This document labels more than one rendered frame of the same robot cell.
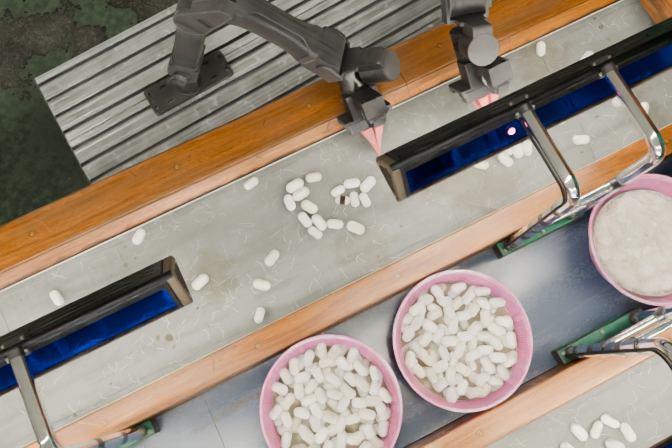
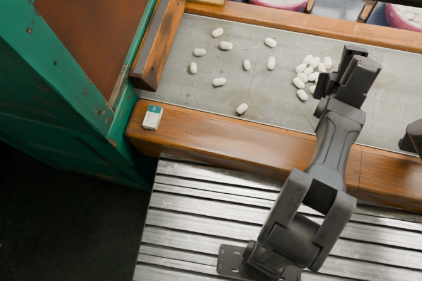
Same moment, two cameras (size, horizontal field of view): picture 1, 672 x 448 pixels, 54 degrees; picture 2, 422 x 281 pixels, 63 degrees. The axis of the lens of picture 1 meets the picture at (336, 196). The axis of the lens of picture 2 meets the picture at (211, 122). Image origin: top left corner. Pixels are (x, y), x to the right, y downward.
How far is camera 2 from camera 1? 1.11 m
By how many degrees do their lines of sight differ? 34
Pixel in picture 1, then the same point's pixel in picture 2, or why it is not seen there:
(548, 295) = (346, 2)
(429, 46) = not seen: hidden behind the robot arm
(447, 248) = (409, 39)
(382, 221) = not seen: outside the picture
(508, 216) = (356, 31)
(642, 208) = not seen: outside the picture
